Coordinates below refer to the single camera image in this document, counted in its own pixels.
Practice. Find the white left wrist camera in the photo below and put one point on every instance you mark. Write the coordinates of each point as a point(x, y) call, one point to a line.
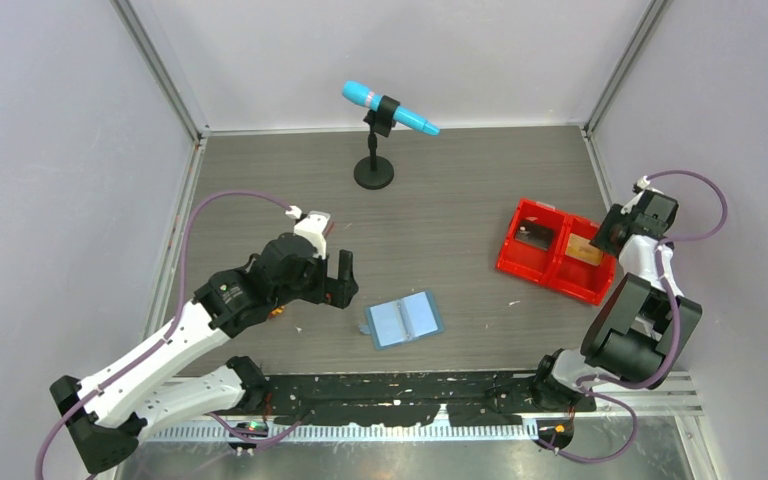
point(312, 226)

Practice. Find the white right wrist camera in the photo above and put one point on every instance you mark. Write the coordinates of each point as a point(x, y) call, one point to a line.
point(642, 185)

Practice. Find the black credit card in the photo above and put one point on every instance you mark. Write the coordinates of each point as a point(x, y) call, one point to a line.
point(535, 235)

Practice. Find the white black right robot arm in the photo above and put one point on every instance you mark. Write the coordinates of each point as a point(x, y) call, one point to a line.
point(643, 326)

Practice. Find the red two-compartment bin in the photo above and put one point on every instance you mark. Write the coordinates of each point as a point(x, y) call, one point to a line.
point(552, 269)

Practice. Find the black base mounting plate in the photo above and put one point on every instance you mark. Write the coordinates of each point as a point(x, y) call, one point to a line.
point(469, 398)

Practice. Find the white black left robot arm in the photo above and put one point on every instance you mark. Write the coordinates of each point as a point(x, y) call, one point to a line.
point(110, 413)

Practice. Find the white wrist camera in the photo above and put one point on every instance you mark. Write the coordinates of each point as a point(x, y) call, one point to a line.
point(312, 226)
point(642, 185)

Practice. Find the blue toy microphone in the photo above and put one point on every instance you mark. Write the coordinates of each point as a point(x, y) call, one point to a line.
point(363, 96)

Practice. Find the blue card holder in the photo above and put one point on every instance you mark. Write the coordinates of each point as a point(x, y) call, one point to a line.
point(403, 320)

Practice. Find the black microphone stand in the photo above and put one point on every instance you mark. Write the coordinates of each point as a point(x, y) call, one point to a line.
point(375, 172)

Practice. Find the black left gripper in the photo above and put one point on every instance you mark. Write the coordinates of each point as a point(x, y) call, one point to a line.
point(336, 292)

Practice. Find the orange VIP credit card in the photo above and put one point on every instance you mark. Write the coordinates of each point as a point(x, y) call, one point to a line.
point(579, 248)

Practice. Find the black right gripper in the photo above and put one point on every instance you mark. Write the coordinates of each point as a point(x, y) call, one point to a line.
point(601, 237)

